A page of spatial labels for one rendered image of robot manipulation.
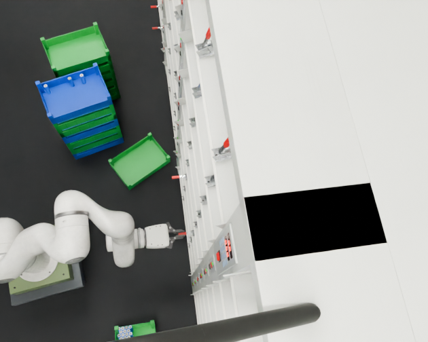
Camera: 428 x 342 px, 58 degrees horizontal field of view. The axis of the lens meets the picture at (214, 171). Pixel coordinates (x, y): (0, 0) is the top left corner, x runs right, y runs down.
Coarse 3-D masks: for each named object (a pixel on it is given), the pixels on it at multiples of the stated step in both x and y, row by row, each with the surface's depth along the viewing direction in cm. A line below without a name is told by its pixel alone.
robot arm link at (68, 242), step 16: (48, 224) 130; (64, 224) 118; (80, 224) 120; (16, 240) 130; (32, 240) 125; (48, 240) 123; (64, 240) 117; (80, 240) 118; (0, 256) 136; (16, 256) 131; (32, 256) 133; (64, 256) 117; (80, 256) 119; (0, 272) 134; (16, 272) 137
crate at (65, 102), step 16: (96, 64) 190; (64, 80) 192; (80, 80) 195; (96, 80) 196; (48, 96) 190; (64, 96) 191; (80, 96) 192; (96, 96) 193; (48, 112) 186; (64, 112) 188; (80, 112) 187
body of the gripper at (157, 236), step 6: (150, 228) 168; (156, 228) 169; (162, 228) 170; (150, 234) 167; (156, 234) 168; (162, 234) 169; (150, 240) 166; (156, 240) 167; (162, 240) 168; (168, 240) 169; (150, 246) 166; (156, 246) 167; (162, 246) 168
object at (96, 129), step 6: (114, 120) 208; (102, 126) 208; (108, 126) 211; (114, 126) 214; (84, 132) 206; (90, 132) 209; (96, 132) 212; (66, 138) 204; (72, 138) 207; (78, 138) 209
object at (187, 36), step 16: (192, 48) 116; (192, 64) 114; (192, 80) 113; (192, 96) 112; (208, 144) 106; (208, 160) 105; (208, 176) 101; (208, 192) 103; (208, 208) 101; (208, 240) 94
